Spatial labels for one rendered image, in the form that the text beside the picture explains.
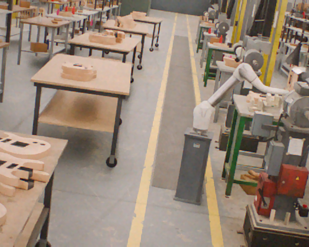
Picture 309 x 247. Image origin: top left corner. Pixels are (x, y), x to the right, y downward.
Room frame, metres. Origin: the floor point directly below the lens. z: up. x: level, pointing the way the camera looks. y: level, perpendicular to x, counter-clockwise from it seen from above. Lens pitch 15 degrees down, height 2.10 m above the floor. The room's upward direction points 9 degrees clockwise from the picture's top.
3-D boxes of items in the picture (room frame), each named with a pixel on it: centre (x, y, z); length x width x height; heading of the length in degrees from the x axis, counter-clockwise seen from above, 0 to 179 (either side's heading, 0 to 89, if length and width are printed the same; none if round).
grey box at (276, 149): (4.53, -1.06, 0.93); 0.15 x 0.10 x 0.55; 179
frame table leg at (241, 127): (5.53, -0.90, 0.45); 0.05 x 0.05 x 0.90; 89
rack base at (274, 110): (5.75, -1.20, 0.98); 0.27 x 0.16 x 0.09; 177
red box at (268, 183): (4.53, -1.05, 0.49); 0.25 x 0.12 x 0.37; 179
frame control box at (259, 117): (4.68, -0.97, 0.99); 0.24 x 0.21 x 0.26; 179
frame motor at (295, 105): (4.59, -1.21, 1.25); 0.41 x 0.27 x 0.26; 179
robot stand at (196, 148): (5.34, -0.47, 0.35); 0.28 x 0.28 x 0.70; 82
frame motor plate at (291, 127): (4.53, -1.21, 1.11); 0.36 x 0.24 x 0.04; 179
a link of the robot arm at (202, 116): (5.35, -0.47, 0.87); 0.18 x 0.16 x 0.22; 0
